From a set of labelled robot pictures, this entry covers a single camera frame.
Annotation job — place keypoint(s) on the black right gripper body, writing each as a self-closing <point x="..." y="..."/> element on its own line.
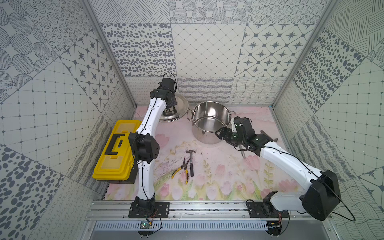
<point x="232" y="138"/>

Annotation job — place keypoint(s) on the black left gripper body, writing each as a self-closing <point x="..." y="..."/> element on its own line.
<point x="171" y="108"/>

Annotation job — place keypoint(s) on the steel soup ladle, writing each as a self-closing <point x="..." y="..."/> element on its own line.
<point x="240" y="147"/>

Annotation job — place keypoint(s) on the steel pot lid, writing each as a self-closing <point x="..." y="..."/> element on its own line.
<point x="176" y="112"/>

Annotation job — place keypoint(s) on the stainless steel pot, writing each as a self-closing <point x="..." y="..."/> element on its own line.
<point x="207" y="118"/>

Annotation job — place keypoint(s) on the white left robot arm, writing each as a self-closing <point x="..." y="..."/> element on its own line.
<point x="145" y="148"/>

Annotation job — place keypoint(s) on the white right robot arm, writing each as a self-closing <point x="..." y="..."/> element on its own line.
<point x="321" y="191"/>

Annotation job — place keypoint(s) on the black claw hammer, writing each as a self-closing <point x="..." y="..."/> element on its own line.
<point x="191" y="152"/>

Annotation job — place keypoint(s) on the yellow plastic toolbox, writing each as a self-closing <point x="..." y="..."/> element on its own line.
<point x="116" y="164"/>

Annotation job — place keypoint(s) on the right controller board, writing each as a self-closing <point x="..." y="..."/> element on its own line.
<point x="274" y="228"/>

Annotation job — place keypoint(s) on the controller board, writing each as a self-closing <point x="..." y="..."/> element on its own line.
<point x="274" y="228"/>
<point x="145" y="229"/>

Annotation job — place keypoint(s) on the left controller board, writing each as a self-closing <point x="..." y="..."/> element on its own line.
<point x="145" y="229"/>

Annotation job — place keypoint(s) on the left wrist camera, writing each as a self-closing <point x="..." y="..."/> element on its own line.
<point x="169" y="84"/>

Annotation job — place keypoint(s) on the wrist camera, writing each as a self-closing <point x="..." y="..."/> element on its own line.
<point x="244" y="126"/>
<point x="169" y="84"/>

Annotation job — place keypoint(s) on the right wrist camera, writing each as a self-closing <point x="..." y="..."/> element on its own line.
<point x="244" y="126"/>

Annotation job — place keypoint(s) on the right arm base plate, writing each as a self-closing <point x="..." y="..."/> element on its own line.
<point x="264" y="210"/>

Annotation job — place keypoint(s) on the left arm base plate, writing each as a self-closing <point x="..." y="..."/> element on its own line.
<point x="149" y="210"/>

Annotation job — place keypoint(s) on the aluminium mounting rail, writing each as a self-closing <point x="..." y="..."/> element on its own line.
<point x="189" y="210"/>

